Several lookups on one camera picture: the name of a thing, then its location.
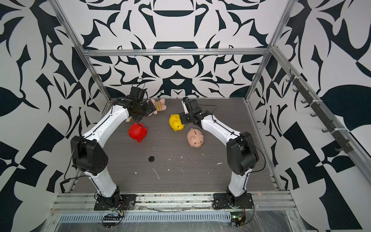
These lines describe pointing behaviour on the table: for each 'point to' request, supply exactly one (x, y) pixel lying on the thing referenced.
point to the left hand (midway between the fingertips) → (148, 109)
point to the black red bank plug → (151, 158)
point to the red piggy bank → (137, 131)
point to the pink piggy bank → (195, 137)
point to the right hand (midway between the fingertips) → (183, 113)
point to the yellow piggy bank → (175, 122)
